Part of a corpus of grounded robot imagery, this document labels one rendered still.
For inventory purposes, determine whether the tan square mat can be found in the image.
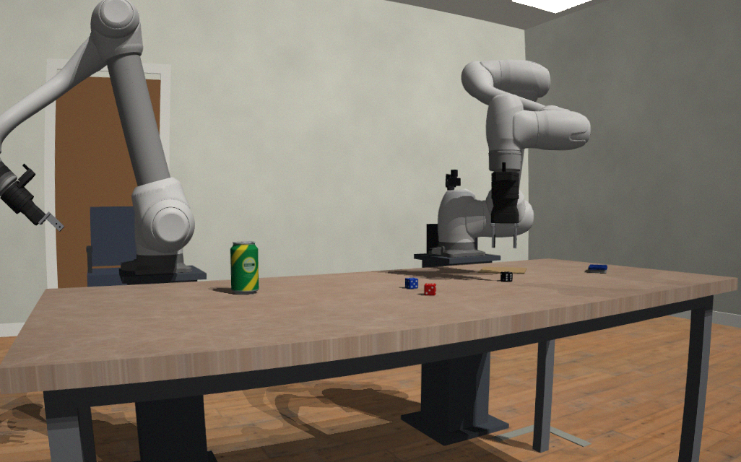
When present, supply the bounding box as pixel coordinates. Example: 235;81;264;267
478;267;527;274

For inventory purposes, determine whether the green soda can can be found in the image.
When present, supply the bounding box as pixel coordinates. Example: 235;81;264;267
230;241;259;295

